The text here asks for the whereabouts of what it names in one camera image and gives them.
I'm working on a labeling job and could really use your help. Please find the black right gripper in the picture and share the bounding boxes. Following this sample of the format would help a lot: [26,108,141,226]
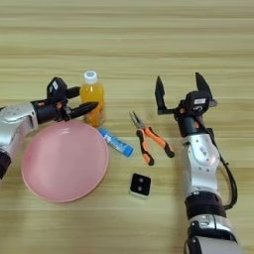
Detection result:
[154,71,213,122]

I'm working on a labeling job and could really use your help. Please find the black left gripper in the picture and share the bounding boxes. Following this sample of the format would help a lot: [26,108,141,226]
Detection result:
[54,86,100,123]

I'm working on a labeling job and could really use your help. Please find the orange juice bottle white cap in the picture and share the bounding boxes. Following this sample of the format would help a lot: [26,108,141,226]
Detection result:
[78,69,107,129]

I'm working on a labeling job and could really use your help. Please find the blue tube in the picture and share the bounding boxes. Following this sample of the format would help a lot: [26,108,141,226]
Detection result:
[97,127,135,159]

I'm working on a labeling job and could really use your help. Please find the right gripper labelled black box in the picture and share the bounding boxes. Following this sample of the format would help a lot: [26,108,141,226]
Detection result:
[184,89,212,114]

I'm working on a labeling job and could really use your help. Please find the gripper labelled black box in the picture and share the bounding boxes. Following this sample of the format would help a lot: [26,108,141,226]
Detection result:
[46,76,68,100]
[184,89,212,114]

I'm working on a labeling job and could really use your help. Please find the left gripper labelled black box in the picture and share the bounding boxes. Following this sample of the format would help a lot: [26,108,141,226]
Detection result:
[46,76,68,100]

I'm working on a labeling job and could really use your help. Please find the pink round plate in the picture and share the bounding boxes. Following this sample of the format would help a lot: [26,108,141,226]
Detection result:
[20,119,110,203]

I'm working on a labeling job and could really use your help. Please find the small black square white-based device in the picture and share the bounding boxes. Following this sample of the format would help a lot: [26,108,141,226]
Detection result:
[128,173,152,200]

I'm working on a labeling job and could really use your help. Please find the orange black handled pliers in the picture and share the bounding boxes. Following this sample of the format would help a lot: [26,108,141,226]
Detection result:
[129,110,176,167]

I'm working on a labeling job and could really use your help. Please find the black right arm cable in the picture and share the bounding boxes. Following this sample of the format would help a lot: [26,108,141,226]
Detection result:
[206,127,238,211]

